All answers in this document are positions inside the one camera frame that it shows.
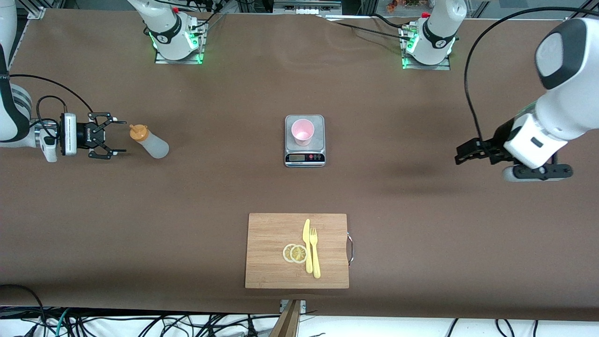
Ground clear squeeze bottle orange cap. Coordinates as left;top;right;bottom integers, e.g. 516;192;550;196
130;124;170;159

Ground pink plastic cup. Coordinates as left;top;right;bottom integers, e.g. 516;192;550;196
291;119;315;147

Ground silver digital kitchen scale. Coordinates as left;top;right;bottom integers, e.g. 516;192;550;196
285;115;326;168

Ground orange background objects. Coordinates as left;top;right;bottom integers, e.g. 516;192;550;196
386;0;422;12

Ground yellow plastic knife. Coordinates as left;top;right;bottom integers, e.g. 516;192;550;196
302;219;313;274

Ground yellow plastic fork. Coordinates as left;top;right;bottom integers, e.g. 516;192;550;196
309;228;321;279

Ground grey power strip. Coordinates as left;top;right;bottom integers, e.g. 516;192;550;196
273;0;343;15

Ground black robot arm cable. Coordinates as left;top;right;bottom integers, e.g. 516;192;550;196
8;73;95;142
464;7;599;141

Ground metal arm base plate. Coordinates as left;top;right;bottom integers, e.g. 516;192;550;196
154;21;205;65
402;26;452;71

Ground aluminium frame extrusion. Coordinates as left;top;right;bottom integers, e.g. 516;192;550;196
564;0;599;22
19;0;47;19

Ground black cables at arm base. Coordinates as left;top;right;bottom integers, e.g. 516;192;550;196
187;0;227;29

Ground black cable across table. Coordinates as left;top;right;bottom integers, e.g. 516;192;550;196
325;13;415;44

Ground thick black floor cable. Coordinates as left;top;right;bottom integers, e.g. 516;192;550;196
0;284;47;328

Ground teal floor cable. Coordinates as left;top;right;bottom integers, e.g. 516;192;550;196
55;308;71;337

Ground tangled black floor cables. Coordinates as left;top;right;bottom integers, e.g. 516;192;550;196
70;313;281;337

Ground bamboo cutting board with handle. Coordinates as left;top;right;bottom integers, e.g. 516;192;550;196
245;213;354;289

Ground wooden post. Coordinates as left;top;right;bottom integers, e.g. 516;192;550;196
269;300;301;337

